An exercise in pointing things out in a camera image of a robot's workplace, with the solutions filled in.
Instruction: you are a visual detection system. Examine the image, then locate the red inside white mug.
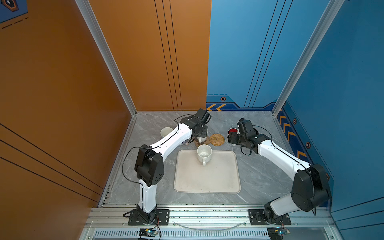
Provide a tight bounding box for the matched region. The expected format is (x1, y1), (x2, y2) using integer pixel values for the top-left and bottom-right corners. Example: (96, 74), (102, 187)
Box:
(228, 128), (239, 145)

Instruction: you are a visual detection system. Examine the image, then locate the cork paw print coaster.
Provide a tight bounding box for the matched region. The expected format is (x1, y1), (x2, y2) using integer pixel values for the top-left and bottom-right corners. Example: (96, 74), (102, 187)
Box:
(194, 139), (210, 148)

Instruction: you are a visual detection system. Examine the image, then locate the woven rattan round coaster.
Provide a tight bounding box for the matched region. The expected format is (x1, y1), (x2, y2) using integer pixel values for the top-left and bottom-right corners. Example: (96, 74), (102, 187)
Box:
(210, 134), (226, 147)

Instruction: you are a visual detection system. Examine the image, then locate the white speckled mug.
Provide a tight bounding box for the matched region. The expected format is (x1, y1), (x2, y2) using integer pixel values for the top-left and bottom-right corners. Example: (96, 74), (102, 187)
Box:
(197, 145), (213, 166)

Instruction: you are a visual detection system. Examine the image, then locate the white mug blue handle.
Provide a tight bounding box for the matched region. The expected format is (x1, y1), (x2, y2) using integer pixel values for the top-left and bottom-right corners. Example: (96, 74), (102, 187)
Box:
(160, 127), (174, 138)

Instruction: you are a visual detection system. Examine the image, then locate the plain white mug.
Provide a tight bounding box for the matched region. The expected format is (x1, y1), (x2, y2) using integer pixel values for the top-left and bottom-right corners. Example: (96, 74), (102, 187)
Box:
(196, 137), (207, 144)

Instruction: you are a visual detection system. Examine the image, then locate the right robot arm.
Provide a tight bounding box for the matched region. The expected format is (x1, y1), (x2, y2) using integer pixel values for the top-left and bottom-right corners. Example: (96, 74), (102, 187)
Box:
(228, 118), (332, 225)

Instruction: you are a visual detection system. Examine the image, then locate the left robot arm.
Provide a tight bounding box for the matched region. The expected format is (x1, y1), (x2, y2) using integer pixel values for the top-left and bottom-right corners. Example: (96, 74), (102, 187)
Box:
(122, 109), (212, 225)

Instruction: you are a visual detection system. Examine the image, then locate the white serving tray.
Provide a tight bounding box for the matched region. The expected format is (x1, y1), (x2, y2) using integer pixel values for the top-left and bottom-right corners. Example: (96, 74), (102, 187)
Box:
(174, 150), (241, 194)

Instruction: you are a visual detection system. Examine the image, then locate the right circuit board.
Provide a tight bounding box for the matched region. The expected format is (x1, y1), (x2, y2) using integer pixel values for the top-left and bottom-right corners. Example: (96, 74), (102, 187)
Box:
(267, 228), (291, 240)

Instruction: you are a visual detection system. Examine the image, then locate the left green circuit board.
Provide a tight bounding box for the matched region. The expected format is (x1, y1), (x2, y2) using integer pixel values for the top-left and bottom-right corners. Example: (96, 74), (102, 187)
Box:
(139, 229), (160, 240)

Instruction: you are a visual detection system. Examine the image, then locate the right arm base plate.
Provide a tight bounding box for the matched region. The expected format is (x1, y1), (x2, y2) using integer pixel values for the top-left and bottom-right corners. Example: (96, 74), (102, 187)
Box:
(248, 209), (292, 226)

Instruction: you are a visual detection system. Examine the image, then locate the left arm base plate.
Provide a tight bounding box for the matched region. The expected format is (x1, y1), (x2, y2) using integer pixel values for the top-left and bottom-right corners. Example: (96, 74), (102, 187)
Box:
(123, 208), (170, 226)

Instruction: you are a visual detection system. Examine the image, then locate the aluminium front rail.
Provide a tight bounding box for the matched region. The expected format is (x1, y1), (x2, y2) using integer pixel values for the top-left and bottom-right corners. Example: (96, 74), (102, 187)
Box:
(79, 205), (343, 240)

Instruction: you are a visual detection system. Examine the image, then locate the aluminium corner post left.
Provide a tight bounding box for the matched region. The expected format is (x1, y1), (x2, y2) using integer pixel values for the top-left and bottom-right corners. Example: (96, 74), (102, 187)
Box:
(75, 0), (137, 117)

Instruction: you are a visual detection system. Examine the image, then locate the aluminium corner post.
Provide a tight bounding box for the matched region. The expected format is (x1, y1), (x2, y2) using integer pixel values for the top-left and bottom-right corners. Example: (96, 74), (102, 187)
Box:
(75, 0), (137, 117)
(272, 0), (345, 117)

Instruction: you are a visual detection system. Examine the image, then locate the aluminium corner post right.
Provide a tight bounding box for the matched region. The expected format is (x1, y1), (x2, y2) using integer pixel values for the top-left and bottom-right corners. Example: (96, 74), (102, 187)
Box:
(272, 0), (345, 117)

